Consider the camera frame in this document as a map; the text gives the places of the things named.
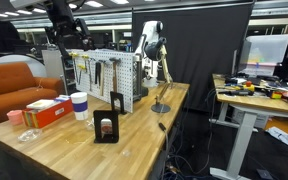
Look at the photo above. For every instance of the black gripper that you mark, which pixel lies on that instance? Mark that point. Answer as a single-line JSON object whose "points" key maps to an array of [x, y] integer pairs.
{"points": [[65, 28]]}

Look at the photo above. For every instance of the pink plastic mug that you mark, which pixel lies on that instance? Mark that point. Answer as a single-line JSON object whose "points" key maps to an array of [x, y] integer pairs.
{"points": [[15, 117]]}

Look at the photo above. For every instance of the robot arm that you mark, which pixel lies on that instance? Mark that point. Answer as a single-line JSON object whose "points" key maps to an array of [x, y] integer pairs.
{"points": [[55, 9]]}

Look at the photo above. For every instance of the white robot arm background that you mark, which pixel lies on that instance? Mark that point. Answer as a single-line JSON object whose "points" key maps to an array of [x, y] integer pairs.
{"points": [[149, 37]]}

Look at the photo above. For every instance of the white and blue cup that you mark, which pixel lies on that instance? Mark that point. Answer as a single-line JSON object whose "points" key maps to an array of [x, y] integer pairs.
{"points": [[80, 105]]}

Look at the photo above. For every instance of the upper silver wrench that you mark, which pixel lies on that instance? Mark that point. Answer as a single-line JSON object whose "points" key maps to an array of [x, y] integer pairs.
{"points": [[90, 74]]}

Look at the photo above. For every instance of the black pliers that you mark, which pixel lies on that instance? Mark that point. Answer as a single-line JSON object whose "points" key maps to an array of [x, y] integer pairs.
{"points": [[98, 73]]}

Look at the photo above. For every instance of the white pegboard panel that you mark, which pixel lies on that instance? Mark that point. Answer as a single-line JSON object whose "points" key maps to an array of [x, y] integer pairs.
{"points": [[126, 74]]}

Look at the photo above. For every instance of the dark head wooden hammer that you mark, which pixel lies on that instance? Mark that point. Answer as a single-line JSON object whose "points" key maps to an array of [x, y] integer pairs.
{"points": [[114, 61]]}

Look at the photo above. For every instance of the white booklet with orange circle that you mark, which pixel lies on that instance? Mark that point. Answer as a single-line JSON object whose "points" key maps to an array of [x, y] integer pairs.
{"points": [[40, 104]]}

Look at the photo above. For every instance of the black metal bookend rear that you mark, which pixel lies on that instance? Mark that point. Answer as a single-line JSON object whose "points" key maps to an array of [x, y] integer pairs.
{"points": [[117, 97]]}

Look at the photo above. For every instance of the black metal bookend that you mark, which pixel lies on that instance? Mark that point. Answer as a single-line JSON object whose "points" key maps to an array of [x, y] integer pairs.
{"points": [[117, 97], [106, 126]]}

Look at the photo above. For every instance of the orange sofa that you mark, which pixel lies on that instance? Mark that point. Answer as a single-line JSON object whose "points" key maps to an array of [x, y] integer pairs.
{"points": [[18, 88]]}

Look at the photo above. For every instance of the black metal bookend front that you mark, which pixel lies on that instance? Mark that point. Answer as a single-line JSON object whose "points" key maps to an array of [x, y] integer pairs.
{"points": [[106, 126]]}

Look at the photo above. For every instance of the orange rainbow cardboard box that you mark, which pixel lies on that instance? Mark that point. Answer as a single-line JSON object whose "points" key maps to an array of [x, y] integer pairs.
{"points": [[39, 118]]}

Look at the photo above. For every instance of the clear drinking glass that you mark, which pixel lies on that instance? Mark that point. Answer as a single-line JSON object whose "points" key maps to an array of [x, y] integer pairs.
{"points": [[89, 124]]}

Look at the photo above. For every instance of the clear glass lid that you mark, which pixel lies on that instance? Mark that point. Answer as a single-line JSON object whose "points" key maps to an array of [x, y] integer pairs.
{"points": [[29, 135]]}

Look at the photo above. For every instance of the wooden desk lamp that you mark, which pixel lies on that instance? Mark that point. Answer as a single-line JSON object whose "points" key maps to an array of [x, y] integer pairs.
{"points": [[158, 106]]}

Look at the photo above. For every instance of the black backdrop curtain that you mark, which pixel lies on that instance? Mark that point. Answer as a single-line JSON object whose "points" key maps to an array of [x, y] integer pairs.
{"points": [[202, 40]]}

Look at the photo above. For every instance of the cluttered wooden side desk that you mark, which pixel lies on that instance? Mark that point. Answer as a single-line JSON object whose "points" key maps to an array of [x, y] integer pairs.
{"points": [[252, 106]]}

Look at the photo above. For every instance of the clear plastic storage bin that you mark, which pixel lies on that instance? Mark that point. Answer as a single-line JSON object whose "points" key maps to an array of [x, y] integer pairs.
{"points": [[262, 53]]}

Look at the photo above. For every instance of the upper yellow T-handle key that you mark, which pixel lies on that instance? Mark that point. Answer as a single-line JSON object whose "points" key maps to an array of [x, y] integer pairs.
{"points": [[73, 57]]}

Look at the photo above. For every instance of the yellow t-handle key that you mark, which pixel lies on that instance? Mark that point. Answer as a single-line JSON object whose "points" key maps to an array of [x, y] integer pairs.
{"points": [[82, 68], [73, 57]]}

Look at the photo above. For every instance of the lower yellow T-handle key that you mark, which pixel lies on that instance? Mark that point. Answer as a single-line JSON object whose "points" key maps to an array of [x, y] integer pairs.
{"points": [[82, 68]]}

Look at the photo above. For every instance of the wooden handle hammer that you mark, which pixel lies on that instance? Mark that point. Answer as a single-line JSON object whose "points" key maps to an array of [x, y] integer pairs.
{"points": [[101, 76]]}

